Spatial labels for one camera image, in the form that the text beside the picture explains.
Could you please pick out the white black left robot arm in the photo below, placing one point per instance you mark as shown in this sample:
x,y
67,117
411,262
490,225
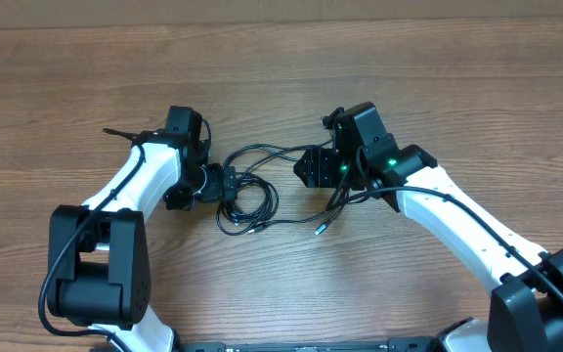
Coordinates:
x,y
99,273

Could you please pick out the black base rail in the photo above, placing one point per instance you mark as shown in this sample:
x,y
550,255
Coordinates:
x,y
394,344

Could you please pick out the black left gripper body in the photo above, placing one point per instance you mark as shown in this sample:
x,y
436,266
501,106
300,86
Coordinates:
x,y
213,187

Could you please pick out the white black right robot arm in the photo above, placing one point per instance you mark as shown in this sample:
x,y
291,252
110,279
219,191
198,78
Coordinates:
x,y
523,280

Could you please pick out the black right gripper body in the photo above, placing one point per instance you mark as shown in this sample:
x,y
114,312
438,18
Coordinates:
x,y
329,171

